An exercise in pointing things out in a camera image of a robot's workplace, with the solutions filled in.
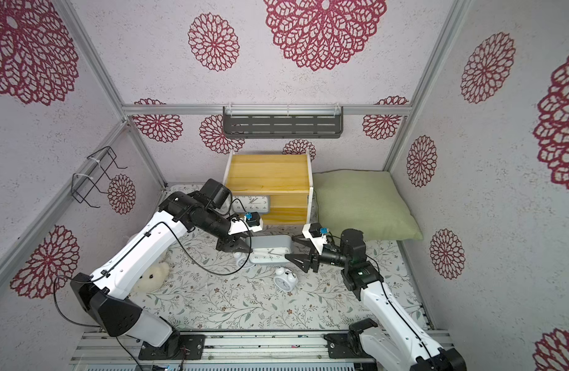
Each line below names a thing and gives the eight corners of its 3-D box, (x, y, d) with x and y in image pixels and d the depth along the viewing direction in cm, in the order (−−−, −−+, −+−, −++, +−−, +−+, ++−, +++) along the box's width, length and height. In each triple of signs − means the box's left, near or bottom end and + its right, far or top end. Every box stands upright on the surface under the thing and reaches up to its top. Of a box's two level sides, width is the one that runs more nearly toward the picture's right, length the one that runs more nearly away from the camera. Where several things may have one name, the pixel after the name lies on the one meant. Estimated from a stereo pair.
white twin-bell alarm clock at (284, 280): (272, 285, 89) (271, 274, 81) (278, 275, 91) (278, 264, 84) (290, 295, 87) (291, 286, 79) (296, 286, 89) (297, 275, 81)
